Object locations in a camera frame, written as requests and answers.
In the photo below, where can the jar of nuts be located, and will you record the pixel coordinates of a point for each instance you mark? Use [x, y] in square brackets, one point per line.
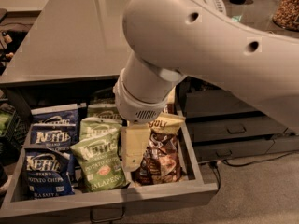
[287, 15]

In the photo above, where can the green chip bag back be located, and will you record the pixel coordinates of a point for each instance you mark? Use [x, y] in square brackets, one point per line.
[104, 111]

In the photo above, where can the black crate with green items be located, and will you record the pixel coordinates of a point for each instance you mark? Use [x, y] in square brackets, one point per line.
[9, 121]

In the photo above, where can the closed grey drawer lower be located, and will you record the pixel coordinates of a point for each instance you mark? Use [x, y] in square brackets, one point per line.
[227, 151]

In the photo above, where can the closed grey drawer middle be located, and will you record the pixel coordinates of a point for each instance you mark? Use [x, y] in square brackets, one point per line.
[233, 128]

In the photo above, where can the green jalapeno chip bag front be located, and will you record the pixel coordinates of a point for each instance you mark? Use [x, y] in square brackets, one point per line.
[100, 163]

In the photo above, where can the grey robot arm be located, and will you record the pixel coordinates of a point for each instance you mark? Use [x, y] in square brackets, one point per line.
[174, 39]

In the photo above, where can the blue Kettle chip bag back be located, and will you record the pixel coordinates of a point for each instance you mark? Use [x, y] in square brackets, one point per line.
[59, 114]

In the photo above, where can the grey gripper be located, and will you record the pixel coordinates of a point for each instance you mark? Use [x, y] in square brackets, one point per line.
[135, 106]

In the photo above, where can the closed grey drawer upper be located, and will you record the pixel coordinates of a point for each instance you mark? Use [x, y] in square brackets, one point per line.
[213, 103]

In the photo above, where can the closed grey drawer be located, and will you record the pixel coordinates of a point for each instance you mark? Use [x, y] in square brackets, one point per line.
[213, 103]
[233, 128]
[227, 151]

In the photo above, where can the brown Late July bag front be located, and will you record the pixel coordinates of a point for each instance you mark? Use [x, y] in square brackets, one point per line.
[160, 163]

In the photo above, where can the open grey top drawer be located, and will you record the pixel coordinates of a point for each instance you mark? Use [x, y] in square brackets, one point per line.
[190, 191]

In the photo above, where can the blue kettle chip bag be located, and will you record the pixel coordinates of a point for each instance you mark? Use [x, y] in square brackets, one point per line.
[47, 173]
[57, 137]
[59, 114]

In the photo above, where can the blue Kettle chip bag front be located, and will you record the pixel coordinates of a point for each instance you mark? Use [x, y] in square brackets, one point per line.
[47, 173]

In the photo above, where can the black drawer handle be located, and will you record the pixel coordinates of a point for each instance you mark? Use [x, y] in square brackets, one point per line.
[106, 215]

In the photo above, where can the brown late july bag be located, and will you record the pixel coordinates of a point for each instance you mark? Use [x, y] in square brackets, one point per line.
[160, 163]
[170, 104]

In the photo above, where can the brown Late July bag back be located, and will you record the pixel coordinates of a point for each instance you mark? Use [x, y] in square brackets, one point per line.
[170, 104]

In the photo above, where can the blue Kettle chip bag middle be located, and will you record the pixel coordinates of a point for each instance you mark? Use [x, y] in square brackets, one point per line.
[57, 137]

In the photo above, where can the green chip bag middle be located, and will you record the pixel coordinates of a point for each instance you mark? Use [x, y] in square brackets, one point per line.
[94, 126]

